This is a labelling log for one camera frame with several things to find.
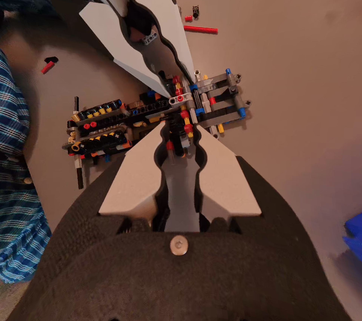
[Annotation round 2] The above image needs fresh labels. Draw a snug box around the multicoloured lego technic model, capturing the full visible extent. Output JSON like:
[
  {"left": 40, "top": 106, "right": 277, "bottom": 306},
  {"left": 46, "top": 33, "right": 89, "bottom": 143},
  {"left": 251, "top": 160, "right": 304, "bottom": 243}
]
[{"left": 62, "top": 68, "right": 252, "bottom": 190}]

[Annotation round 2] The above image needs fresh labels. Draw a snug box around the red and black lego pin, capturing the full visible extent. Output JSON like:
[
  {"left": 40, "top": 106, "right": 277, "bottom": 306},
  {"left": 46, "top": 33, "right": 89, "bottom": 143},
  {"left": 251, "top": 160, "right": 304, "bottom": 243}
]
[{"left": 41, "top": 56, "right": 59, "bottom": 74}]

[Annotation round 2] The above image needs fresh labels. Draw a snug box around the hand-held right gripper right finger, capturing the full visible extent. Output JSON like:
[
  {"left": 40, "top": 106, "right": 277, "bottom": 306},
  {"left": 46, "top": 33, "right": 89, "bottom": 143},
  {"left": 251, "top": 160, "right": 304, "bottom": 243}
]
[{"left": 194, "top": 124, "right": 262, "bottom": 232}]

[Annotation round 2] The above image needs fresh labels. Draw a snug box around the blue plaid shirt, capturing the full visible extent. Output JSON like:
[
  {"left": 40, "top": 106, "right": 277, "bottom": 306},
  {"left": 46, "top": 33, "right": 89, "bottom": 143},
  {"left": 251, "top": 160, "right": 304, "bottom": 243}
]
[{"left": 0, "top": 49, "right": 53, "bottom": 285}]

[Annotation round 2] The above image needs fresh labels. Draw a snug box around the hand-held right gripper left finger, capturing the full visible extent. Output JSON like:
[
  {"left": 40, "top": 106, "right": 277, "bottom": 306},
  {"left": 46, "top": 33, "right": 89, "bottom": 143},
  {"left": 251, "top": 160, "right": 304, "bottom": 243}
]
[{"left": 98, "top": 122, "right": 171, "bottom": 232}]

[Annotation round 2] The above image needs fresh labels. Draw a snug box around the long red lego axle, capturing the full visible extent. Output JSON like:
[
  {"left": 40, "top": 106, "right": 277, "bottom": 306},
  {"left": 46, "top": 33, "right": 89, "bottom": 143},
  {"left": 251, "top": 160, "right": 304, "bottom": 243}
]
[{"left": 184, "top": 26, "right": 218, "bottom": 34}]

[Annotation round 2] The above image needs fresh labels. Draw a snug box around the large blue plastic bin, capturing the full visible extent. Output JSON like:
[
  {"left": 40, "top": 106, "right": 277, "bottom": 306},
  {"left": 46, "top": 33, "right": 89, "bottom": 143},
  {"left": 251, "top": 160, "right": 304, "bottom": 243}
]
[{"left": 342, "top": 212, "right": 362, "bottom": 262}]

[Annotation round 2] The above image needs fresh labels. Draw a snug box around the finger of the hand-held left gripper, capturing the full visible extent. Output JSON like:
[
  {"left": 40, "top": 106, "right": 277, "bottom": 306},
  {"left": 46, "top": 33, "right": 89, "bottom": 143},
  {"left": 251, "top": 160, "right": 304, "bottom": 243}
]
[
  {"left": 79, "top": 0, "right": 172, "bottom": 98},
  {"left": 126, "top": 0, "right": 196, "bottom": 85}
]

